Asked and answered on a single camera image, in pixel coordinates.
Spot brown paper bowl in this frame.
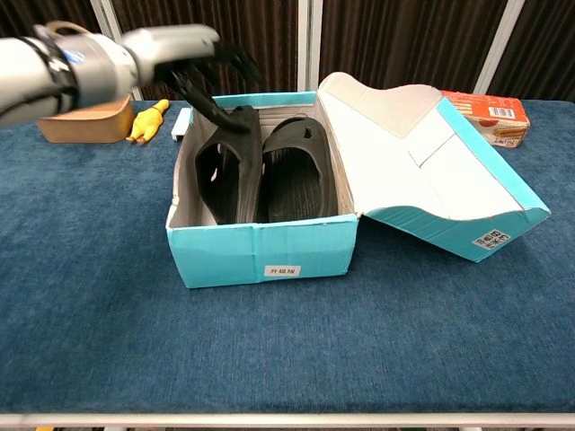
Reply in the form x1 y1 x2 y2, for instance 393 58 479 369
35 92 135 144

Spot orange cardboard box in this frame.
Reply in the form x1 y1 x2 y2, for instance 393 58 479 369
439 89 531 148

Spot black rubber slipper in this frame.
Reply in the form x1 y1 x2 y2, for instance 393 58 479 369
194 105 264 225
260 117 339 224

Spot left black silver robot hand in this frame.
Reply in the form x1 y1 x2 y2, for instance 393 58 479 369
120 24 264 134

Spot white plastic box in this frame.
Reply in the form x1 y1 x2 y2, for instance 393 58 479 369
170 107 194 141

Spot dark brown pleated curtain panel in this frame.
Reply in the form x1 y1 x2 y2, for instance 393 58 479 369
111 0 301 101
0 0 104 40
317 0 509 93
487 0 575 102

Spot silver aluminium partition post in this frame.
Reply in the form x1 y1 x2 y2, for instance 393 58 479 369
89 0 144 101
296 0 323 93
473 0 526 95

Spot dark blue table mat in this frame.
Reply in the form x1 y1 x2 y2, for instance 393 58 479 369
0 98 575 417

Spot yellow rubber chicken toy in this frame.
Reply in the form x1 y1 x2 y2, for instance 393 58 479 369
125 99 171 144

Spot light blue cardboard shoe box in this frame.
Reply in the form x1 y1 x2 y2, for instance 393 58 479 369
164 71 552 288

